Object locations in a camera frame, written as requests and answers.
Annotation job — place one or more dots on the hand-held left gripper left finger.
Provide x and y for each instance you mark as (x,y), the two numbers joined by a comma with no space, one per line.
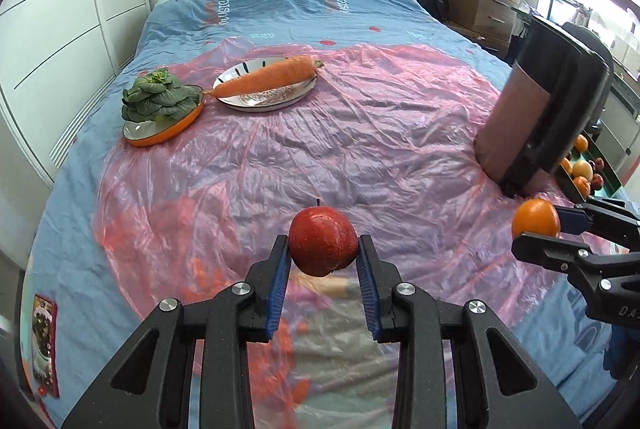
(280,291)

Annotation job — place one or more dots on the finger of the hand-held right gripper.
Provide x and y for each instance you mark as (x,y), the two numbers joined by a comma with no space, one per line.
(572,219)
(545,251)

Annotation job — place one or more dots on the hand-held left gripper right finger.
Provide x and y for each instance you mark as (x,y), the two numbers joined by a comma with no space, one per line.
(367,291)

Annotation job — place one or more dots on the round orange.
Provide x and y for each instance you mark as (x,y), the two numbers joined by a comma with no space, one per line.
(535,219)

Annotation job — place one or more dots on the green tray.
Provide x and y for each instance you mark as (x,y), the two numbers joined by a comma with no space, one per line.
(609,181)

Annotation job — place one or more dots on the person's right hand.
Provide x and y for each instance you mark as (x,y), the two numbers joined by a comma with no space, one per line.
(616,351)

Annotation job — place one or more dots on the small red fruit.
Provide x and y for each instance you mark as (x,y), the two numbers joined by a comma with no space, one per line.
(596,181)

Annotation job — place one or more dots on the yellow red apple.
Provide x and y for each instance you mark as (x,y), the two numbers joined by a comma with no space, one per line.
(581,169)

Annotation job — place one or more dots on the white desk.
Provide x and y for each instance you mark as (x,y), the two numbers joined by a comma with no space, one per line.
(620,144)

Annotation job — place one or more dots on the steel electric kettle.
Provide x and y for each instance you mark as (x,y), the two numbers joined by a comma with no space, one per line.
(540,109)

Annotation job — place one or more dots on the red plastic sheet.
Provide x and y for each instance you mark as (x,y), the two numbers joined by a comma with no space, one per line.
(350,134)

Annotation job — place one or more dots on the grey office chair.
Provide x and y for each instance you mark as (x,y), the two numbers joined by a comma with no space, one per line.
(595,40)

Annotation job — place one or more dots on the white metal plate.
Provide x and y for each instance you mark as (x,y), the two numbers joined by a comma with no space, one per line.
(265,101)

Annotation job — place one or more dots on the orange rimmed plate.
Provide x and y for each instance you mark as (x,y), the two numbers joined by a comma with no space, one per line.
(165,136)

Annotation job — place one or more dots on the orange carrot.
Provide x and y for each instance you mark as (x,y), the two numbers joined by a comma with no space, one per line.
(260,76)

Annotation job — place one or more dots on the green bok choy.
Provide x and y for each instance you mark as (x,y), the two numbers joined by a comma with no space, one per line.
(155,101)

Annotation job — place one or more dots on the wooden drawer chest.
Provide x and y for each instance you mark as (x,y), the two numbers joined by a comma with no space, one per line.
(480,9)

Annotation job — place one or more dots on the red snack packet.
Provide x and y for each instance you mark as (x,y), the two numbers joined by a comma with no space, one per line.
(44,339)

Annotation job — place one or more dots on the blue printed blanket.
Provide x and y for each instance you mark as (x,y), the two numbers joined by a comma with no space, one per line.
(200,9)

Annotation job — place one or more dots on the white wardrobe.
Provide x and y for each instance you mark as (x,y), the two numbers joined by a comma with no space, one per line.
(60,9)

